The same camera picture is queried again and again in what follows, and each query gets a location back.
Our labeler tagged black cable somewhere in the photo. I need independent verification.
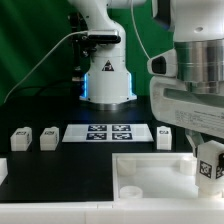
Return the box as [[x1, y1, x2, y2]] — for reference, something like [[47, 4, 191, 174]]
[[6, 79, 81, 101]]

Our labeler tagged white square tabletop tray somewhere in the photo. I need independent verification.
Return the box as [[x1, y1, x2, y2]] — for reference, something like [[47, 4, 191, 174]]
[[112, 153, 224, 202]]

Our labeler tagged white marker sheet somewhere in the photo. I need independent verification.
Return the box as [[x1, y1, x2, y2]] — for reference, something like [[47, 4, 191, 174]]
[[63, 124, 153, 142]]

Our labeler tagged white left obstacle block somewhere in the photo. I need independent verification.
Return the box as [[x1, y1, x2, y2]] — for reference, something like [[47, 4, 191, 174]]
[[0, 158, 8, 185]]

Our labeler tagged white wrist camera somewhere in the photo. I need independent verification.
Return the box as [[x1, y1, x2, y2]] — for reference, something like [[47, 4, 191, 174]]
[[147, 49, 178, 77]]

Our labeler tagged white cable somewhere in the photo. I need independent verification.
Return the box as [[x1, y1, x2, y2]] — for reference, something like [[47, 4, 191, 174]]
[[3, 30, 90, 105]]

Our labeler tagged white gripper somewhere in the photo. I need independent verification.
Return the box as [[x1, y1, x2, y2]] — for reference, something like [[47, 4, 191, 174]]
[[150, 76, 224, 157]]

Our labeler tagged black camera on stand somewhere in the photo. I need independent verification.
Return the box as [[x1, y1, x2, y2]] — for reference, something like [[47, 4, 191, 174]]
[[68, 12, 86, 101]]

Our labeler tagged white front rail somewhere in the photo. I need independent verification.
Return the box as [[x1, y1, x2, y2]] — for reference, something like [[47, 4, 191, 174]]
[[0, 199, 224, 224]]

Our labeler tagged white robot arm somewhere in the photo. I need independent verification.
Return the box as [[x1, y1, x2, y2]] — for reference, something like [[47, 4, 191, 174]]
[[68, 0, 224, 148]]

